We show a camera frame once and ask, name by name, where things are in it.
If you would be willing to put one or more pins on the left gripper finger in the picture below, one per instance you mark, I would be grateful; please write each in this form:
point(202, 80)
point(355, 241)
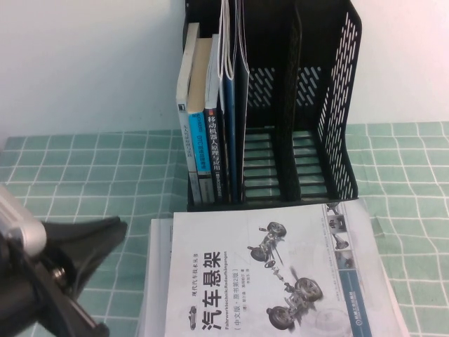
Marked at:
point(80, 242)

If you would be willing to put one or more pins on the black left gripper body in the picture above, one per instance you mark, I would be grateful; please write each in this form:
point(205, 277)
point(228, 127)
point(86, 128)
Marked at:
point(28, 302)

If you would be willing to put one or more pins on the car suspension textbook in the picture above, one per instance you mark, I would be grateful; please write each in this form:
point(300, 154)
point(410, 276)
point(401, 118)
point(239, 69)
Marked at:
point(245, 281)

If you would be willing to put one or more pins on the cyan spine book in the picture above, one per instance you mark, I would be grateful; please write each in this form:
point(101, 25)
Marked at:
point(198, 140)

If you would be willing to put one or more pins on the grey spine paperback book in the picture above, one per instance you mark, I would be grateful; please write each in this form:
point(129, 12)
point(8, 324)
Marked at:
point(184, 123)

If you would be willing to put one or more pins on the black spine robotics book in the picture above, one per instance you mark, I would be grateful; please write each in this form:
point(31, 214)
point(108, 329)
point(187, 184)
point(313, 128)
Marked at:
point(215, 147)

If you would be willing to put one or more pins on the black plastic book holder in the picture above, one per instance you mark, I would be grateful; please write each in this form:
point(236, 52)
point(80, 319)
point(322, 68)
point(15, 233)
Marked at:
point(287, 105)

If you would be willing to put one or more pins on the white magazine stack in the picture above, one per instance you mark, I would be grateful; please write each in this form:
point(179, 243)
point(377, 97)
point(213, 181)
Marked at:
point(151, 281)

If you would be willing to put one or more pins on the green checkered tablecloth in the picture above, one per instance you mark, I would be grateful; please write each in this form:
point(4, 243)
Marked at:
point(87, 158)

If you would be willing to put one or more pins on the dark thin booklet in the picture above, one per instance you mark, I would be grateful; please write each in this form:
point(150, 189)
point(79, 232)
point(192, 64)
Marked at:
point(240, 123)

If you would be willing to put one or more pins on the white stapled magazine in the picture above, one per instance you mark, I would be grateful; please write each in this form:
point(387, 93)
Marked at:
point(226, 42)

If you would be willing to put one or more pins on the magazine with suited man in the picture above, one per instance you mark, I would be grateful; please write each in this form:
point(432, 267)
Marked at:
point(379, 263)

